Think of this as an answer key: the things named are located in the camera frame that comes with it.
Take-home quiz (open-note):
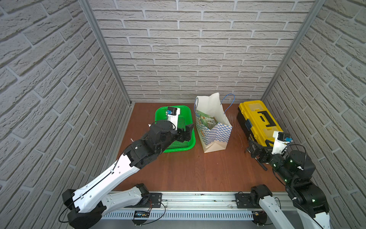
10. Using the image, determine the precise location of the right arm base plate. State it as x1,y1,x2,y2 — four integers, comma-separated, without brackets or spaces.
235,192,258,209

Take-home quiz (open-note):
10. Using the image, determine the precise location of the aluminium front rail frame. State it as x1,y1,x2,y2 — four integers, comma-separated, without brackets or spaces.
71,190,327,229

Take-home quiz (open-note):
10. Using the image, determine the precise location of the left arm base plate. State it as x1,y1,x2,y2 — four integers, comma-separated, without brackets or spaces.
127,192,163,208

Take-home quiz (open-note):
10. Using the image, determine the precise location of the left controller board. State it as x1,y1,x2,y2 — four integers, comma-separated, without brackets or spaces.
132,210,150,226

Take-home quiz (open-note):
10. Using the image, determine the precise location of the white blue checkered paper bag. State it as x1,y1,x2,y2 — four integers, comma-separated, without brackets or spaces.
194,93,235,153

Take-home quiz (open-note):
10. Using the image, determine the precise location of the green plastic basket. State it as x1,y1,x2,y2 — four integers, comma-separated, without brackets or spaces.
155,105,196,153

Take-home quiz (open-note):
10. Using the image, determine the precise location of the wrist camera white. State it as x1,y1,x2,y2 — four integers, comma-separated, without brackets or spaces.
166,106,181,130
272,131,293,155

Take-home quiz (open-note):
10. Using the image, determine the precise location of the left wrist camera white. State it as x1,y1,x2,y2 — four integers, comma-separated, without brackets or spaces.
166,106,181,130

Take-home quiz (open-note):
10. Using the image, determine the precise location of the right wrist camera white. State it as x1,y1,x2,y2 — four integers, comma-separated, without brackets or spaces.
272,131,293,155

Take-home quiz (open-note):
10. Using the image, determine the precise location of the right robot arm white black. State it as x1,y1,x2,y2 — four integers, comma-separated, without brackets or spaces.
247,140,330,229

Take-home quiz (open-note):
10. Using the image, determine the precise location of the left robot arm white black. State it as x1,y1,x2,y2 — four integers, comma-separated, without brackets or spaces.
62,120,194,229

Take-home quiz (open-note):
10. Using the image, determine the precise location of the yellow black toolbox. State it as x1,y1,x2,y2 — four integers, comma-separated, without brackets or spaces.
237,100,283,147

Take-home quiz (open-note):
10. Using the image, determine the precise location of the small hammer black handle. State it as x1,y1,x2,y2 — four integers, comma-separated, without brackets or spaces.
257,160,268,171

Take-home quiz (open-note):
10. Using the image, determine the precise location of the green soup packet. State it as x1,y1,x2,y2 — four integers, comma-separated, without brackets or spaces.
196,113,218,130

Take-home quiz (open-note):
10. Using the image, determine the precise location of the controller board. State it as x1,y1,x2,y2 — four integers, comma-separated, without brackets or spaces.
252,211,267,226
132,210,150,226

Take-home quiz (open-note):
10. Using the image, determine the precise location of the right controller board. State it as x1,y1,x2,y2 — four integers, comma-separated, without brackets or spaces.
252,211,267,226

